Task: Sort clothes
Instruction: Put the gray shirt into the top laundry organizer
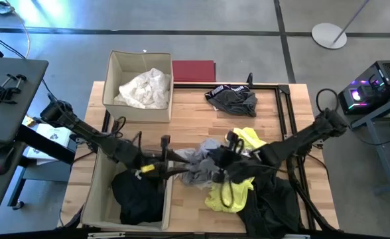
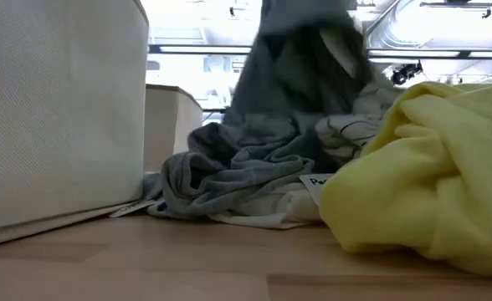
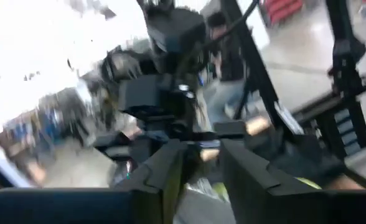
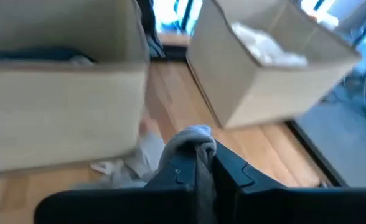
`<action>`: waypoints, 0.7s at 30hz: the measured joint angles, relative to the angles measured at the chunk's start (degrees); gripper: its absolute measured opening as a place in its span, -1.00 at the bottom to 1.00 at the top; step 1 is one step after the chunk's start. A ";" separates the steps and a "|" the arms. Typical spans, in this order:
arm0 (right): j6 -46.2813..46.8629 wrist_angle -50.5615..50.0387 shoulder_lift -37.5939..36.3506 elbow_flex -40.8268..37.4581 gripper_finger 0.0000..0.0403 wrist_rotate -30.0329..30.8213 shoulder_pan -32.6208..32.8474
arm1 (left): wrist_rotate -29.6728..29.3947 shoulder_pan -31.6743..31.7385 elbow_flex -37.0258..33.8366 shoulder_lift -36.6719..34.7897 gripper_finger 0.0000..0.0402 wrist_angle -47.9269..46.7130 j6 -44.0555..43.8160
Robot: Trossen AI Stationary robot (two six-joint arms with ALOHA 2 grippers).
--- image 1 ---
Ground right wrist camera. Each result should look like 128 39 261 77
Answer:
226 130 246 154

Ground white cardboard box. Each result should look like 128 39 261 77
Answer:
22 122 73 165

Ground black aluminium frame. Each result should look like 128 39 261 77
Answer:
101 82 317 233

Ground beige fabric bin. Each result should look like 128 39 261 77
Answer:
101 49 175 123
80 145 174 232

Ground grey stand with round base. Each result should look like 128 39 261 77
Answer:
310 0 371 50

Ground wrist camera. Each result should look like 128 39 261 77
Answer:
161 134 172 157
226 130 246 154

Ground black clamp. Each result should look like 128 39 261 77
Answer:
0 73 28 106

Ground red mat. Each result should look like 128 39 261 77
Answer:
171 60 217 83

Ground thin black cable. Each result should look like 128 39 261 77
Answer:
219 178 236 209

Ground grey metal side table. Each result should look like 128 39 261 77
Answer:
349 92 390 195

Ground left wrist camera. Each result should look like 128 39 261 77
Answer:
161 134 172 157

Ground black garment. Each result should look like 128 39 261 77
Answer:
111 169 166 226
236 172 302 238

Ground black computer with coloured lights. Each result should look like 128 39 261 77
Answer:
338 59 390 116

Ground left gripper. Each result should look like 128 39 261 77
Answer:
128 148 191 181

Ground light grey garment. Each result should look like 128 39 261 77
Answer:
174 138 222 167

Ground yellow garment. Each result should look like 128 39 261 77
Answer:
204 127 268 213

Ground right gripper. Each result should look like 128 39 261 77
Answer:
214 145 265 184

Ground white garment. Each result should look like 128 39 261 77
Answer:
113 68 172 110

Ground black computer mouse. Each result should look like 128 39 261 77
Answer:
0 145 15 176

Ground black cable sleeve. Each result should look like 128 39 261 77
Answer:
286 155 336 233

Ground black cable loop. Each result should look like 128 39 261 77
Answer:
315 88 341 114

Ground black floor cable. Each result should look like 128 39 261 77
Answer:
0 28 29 60

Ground heather grey garment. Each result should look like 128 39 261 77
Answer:
180 155 229 191

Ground grey Puma underwear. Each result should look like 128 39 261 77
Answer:
204 84 259 118

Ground black desk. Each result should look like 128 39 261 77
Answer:
0 56 76 226

